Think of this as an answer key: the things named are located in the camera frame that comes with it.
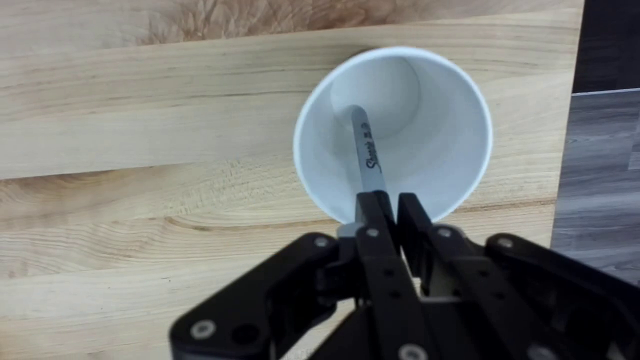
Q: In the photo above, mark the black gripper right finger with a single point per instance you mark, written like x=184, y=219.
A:
x=521, y=292

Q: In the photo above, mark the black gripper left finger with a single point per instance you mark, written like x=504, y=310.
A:
x=383, y=286

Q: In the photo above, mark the grey sharpie marker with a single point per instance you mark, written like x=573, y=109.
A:
x=368, y=150

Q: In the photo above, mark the brown paper cup white inside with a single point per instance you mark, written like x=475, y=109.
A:
x=440, y=133

